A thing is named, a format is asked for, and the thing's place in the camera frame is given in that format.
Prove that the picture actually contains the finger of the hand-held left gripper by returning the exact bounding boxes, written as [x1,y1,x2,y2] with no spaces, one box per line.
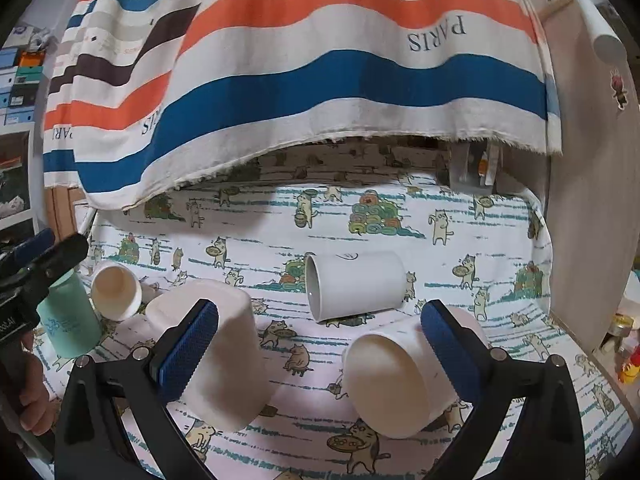
[12,228,57,267]
[27,232,91,291]

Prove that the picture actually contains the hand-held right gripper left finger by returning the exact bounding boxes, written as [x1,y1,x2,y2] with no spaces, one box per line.
[54,298,221,480]

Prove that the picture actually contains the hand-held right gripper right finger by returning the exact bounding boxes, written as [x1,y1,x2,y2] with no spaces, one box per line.
[420,299,587,480]

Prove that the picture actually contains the white ceramic mug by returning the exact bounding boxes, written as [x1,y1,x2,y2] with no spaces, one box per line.
[304,251,407,323]

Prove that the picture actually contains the tall white cup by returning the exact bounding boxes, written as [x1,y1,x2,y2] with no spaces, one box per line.
[146,280,273,433]

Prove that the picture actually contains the teal cup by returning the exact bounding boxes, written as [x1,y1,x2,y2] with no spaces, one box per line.
[36,268,104,360]

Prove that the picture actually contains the wide white cup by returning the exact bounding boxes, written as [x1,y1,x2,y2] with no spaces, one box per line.
[342,316,492,439]

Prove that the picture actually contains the small white cup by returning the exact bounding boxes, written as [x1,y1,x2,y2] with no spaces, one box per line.
[90,260,161,322]

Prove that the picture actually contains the person's left hand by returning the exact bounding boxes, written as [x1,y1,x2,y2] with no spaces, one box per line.
[14,340,62,437]

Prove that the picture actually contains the cat printed tablecloth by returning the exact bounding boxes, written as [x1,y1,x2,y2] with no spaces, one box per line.
[42,140,637,480]

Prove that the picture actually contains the stack of storage boxes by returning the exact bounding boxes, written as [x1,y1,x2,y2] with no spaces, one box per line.
[0,46,57,127]

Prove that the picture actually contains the glass jar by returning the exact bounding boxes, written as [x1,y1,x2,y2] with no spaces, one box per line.
[600,314,635,357]

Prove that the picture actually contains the yellow bottle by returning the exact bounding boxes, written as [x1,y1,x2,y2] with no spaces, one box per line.
[617,342,640,386]

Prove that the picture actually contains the wooden cabinet panel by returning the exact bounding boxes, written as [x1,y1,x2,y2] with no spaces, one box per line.
[522,0,640,353]

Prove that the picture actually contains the striped cloth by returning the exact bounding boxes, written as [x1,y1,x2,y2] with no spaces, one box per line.
[42,0,562,212]

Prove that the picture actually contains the cartoon sticker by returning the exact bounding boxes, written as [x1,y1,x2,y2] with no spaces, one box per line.
[610,70,631,111]

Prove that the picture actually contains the white tube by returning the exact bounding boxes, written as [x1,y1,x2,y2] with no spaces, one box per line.
[571,0,626,62]

